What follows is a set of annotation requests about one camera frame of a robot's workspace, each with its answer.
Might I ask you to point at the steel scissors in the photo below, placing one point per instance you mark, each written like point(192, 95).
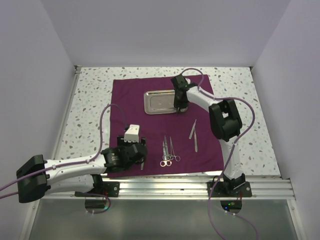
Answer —
point(165, 160)
point(166, 147)

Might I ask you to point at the steel instrument tray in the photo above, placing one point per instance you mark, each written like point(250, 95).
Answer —
point(159, 102)

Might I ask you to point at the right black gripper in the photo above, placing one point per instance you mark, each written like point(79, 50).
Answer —
point(178, 105)

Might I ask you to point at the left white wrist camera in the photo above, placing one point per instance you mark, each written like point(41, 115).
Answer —
point(131, 135)

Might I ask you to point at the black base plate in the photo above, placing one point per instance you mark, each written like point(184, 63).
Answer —
point(236, 187)
point(109, 189)

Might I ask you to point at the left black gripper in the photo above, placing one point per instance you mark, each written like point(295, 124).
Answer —
point(121, 143)

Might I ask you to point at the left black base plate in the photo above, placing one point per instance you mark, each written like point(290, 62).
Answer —
point(109, 189)

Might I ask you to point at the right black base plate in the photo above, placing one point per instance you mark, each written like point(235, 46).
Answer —
point(236, 187)

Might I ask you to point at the left aluminium side rail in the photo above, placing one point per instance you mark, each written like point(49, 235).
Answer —
point(65, 116)

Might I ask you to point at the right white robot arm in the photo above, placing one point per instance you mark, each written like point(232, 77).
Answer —
point(225, 124)

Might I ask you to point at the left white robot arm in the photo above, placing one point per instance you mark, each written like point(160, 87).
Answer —
point(39, 177)

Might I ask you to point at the steel hemostat clamp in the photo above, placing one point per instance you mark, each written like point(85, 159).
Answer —
point(172, 151)

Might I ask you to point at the steel scalpel handle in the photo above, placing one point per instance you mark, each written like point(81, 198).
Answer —
point(195, 141)

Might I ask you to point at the purple surgical drape cloth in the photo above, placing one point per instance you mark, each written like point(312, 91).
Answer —
point(128, 94)

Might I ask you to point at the aluminium mounting rail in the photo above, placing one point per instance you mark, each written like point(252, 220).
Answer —
point(188, 187)

